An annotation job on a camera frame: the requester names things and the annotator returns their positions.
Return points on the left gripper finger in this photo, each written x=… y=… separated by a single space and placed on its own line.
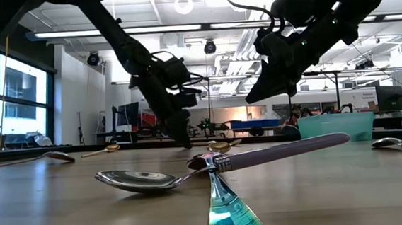
x=174 y=132
x=185 y=133

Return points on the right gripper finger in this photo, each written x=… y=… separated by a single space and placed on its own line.
x=268 y=86
x=292 y=88

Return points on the gold spoon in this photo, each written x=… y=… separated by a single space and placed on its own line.
x=112 y=147
x=219 y=147

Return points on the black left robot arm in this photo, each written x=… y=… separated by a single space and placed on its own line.
x=110 y=30

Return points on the person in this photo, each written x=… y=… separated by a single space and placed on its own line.
x=295 y=116

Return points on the black computer monitor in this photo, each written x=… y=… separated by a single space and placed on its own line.
x=129 y=114
x=389 y=98

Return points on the blue storage bin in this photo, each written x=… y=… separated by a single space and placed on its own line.
x=255 y=123

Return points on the teal plastic tray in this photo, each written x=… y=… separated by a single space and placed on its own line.
x=337 y=128

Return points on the black overhead light bar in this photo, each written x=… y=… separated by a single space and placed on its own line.
x=205 y=26

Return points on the iridescent rainbow spoon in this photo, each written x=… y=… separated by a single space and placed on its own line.
x=229 y=213

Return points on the large dark-framed window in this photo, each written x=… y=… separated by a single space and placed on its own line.
x=19 y=104

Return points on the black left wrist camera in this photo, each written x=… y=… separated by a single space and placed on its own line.
x=177 y=71

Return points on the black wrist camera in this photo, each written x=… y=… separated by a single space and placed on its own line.
x=296 y=3
x=177 y=71

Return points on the black workstation frame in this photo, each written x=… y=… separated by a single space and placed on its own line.
x=337 y=92
x=209 y=104

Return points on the black metal table frame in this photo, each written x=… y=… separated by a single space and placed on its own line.
x=136 y=145

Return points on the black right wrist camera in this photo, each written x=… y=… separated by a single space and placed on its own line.
x=296 y=3

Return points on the black ceiling-mounted camera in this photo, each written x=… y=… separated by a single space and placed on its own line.
x=210 y=48
x=93 y=59

